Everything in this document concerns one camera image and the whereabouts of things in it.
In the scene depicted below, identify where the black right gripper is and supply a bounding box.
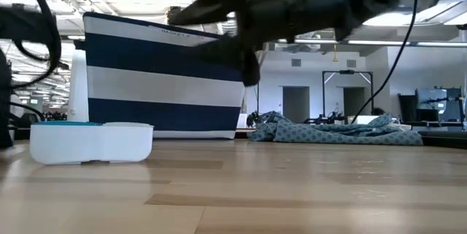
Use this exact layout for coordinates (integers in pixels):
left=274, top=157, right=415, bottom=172
left=166, top=0, right=346, bottom=87

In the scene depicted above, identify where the navy white striped fabric basket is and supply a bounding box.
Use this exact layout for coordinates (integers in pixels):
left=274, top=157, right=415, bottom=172
left=82, top=11, right=246, bottom=141

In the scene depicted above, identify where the grey door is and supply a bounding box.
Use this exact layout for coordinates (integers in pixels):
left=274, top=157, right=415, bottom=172
left=282, top=86, right=310, bottom=124
left=342, top=87, right=366, bottom=118

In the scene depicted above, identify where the background robot station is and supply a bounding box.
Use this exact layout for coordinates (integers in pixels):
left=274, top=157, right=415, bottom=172
left=304, top=108, right=347, bottom=125

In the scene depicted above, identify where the teal patterned cloth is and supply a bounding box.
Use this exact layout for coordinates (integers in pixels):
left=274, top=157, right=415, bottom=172
left=247, top=110, right=424, bottom=147

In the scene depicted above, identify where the long ceiling light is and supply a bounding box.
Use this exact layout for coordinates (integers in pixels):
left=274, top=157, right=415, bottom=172
left=346, top=39, right=412, bottom=47

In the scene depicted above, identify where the white pillar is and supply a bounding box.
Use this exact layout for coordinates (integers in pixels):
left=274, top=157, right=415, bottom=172
left=68, top=48, right=90, bottom=122

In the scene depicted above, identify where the blue white pill organizer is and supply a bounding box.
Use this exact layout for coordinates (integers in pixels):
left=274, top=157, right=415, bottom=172
left=28, top=120, right=155, bottom=165

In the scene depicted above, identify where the black workstation with monitors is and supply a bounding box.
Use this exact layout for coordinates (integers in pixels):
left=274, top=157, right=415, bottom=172
left=397, top=87, right=467, bottom=130

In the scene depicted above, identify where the black background frame stand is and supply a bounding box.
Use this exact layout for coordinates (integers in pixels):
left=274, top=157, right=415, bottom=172
left=321, top=69, right=374, bottom=120

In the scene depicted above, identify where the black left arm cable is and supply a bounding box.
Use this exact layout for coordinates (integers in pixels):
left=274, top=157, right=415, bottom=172
left=10, top=0, right=62, bottom=91

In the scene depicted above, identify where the black metal table frame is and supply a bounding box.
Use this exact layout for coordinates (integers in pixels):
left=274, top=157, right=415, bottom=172
left=417, top=128, right=467, bottom=150

